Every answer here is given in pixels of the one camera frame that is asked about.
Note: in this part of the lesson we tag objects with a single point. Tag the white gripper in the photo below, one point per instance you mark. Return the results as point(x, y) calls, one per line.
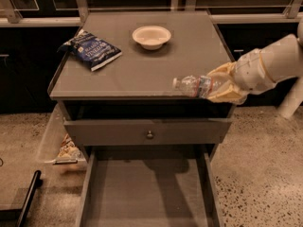
point(252, 70)

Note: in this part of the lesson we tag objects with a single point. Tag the clear plastic water bottle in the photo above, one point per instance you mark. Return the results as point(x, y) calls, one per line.
point(198, 86)

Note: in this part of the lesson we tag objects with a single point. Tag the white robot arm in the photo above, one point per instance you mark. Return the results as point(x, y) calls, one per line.
point(284, 58)

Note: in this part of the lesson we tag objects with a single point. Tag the round metal drawer knob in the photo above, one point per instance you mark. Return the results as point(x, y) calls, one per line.
point(149, 135)

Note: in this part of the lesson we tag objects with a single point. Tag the grey drawer cabinet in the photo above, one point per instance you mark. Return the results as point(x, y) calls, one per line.
point(138, 84)

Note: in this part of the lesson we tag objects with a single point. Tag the open grey middle drawer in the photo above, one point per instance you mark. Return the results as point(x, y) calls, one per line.
point(171, 187)

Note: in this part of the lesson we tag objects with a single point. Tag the grey top drawer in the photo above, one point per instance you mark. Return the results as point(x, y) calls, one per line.
point(123, 132)

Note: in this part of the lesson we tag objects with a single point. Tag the white paper bowl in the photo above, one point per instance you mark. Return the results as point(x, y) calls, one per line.
point(151, 37)

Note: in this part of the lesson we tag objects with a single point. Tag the blue chip bag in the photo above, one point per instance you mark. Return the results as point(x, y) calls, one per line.
point(91, 50)

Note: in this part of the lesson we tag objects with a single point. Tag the snack bags in bin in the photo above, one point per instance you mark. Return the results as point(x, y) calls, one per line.
point(68, 149)

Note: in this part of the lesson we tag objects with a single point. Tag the clear plastic storage bin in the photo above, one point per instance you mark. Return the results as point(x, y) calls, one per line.
point(51, 142)

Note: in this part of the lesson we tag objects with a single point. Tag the black bar on floor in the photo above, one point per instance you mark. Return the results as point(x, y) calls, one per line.
point(35, 183)

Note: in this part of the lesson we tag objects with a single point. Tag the white cylindrical post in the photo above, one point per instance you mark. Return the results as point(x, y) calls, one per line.
point(292, 100)

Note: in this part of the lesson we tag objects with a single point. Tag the metal railing frame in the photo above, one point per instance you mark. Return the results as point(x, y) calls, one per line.
point(75, 12)

